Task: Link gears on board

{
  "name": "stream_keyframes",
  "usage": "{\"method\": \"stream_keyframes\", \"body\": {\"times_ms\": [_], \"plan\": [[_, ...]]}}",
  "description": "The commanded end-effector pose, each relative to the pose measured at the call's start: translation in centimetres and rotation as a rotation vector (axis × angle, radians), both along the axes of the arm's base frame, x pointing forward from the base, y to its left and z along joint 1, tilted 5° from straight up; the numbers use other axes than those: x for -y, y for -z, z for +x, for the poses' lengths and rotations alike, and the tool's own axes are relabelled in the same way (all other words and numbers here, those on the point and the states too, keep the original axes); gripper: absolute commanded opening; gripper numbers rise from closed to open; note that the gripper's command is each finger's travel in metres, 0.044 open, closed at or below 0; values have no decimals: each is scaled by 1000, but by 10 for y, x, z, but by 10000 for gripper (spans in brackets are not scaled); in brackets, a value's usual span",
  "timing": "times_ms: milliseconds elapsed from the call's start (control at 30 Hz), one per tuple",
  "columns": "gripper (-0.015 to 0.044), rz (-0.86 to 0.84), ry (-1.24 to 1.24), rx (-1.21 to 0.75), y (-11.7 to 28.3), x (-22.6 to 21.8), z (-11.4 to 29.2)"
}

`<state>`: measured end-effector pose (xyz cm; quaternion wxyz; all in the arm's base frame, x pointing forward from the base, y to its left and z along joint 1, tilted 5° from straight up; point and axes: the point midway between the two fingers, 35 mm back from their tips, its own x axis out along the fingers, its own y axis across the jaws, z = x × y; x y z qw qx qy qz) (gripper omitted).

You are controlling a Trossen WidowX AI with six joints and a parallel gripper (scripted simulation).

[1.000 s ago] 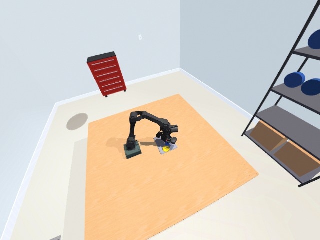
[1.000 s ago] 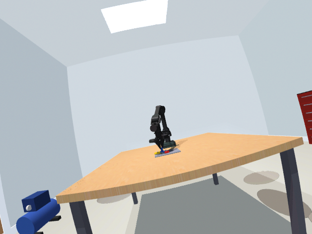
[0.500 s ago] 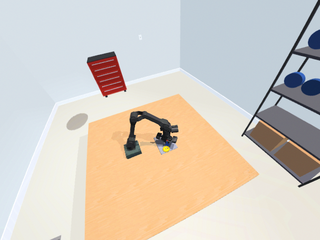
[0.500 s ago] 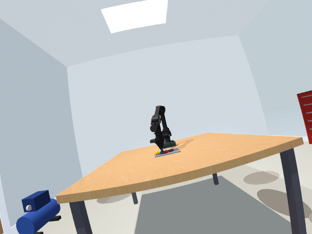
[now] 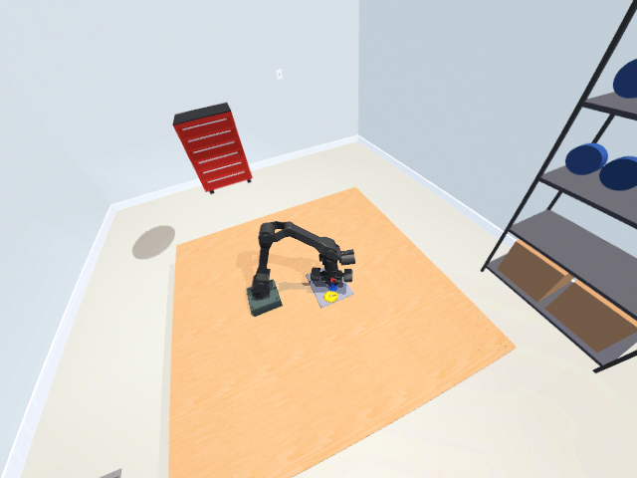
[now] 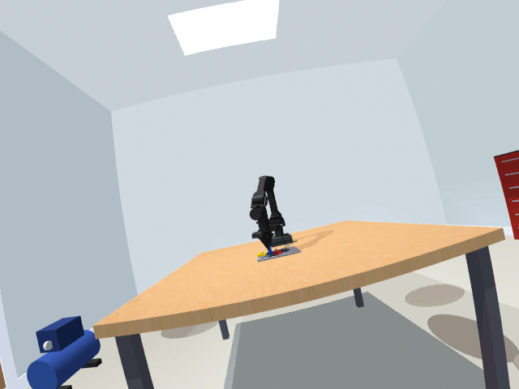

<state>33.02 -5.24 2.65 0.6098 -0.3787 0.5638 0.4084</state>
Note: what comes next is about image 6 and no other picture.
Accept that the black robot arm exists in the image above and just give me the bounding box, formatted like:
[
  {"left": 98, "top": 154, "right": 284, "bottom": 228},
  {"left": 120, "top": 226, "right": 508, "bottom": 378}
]
[{"left": 250, "top": 176, "right": 285, "bottom": 237}]

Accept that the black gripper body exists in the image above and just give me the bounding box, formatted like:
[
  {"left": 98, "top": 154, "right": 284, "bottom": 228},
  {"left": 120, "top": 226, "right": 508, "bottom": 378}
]
[{"left": 251, "top": 217, "right": 275, "bottom": 239}]

